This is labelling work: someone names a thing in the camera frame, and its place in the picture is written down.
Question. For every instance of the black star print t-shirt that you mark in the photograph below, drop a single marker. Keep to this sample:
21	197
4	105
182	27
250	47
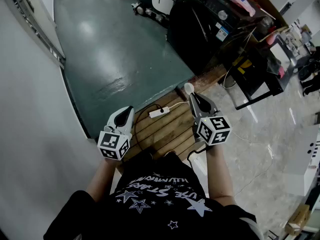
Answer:
150	209

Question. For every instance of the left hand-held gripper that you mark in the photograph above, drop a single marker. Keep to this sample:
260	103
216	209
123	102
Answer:
108	141

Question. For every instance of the white door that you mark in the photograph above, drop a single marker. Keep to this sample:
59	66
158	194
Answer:
30	16

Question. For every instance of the pink packet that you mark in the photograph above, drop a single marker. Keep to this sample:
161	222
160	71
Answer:
246	6

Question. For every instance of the person's left forearm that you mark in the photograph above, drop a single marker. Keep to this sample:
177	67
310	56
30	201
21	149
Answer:
102	176

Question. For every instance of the white power strip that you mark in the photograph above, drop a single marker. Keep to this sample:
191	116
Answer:
156	113

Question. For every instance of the white plastic spoon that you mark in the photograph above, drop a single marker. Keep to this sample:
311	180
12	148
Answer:
188	87

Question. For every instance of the person's right forearm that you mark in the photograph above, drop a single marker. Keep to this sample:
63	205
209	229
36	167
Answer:
220	174

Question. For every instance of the black washing machine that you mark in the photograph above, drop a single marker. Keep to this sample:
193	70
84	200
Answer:
185	29

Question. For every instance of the small cardboard box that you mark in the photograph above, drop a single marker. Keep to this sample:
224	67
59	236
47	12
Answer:
298	219

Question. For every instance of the wooden slatted pallet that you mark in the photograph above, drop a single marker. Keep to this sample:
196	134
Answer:
165	131

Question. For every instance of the pink cloth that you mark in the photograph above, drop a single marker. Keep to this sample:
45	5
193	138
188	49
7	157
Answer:
281	72

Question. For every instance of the white cabinet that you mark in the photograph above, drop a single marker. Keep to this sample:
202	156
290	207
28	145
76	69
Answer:
300	164

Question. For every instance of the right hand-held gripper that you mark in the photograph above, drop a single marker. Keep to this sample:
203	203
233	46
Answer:
215	131

